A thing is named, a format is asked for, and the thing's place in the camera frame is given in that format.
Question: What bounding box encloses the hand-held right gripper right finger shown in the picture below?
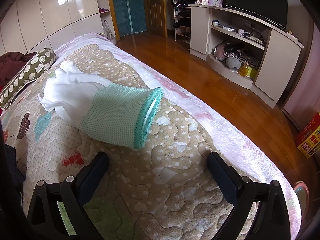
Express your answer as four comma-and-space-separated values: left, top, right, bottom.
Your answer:
207, 151, 292, 240

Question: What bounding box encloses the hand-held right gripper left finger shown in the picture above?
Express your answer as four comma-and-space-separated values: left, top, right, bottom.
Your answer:
26, 151, 109, 240

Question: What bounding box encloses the pale pink fleece blanket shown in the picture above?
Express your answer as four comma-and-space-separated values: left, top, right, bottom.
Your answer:
54, 32, 302, 240

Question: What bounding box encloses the beige patterned quilt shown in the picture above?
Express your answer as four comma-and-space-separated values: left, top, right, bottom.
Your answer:
0, 44, 260, 240

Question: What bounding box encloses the white and green sock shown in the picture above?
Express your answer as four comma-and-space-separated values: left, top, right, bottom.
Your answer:
38, 60, 163, 150

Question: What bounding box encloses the pink plastic basin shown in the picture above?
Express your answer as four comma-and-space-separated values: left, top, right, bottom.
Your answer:
294, 181, 310, 214

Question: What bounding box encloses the red and yellow carton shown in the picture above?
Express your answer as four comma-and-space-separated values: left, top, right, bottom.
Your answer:
296, 112, 320, 158

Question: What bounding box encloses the yellow glass bottle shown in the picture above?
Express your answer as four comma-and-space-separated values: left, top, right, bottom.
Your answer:
237, 62, 250, 77

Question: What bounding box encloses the olive leaf print pillow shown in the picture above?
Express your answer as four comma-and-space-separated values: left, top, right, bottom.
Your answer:
0, 48, 57, 110

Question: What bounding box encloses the cream television cabinet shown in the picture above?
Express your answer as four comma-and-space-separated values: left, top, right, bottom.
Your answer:
189, 4, 305, 109

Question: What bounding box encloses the black hair dryer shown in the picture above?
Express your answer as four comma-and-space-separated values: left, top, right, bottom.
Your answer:
224, 42, 247, 60

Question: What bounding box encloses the dark red cloth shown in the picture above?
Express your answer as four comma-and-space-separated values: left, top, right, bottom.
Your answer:
0, 52, 30, 87

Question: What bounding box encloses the floral hanging bag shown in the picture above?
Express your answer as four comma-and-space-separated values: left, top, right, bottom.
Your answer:
102, 20, 116, 41

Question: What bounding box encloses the teal curtain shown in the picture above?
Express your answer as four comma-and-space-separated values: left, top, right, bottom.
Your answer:
110, 0, 148, 37

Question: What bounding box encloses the open wooden shelf unit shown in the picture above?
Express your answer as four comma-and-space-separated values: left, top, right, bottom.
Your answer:
94, 0, 118, 40

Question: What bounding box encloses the cluttered shoe rack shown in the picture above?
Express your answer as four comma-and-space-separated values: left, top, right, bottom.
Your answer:
170, 0, 213, 42

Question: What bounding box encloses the wooden door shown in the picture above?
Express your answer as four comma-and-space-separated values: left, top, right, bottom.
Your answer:
144, 0, 168, 38

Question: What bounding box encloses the black flat television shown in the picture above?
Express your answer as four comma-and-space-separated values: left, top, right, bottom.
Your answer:
224, 0, 289, 30

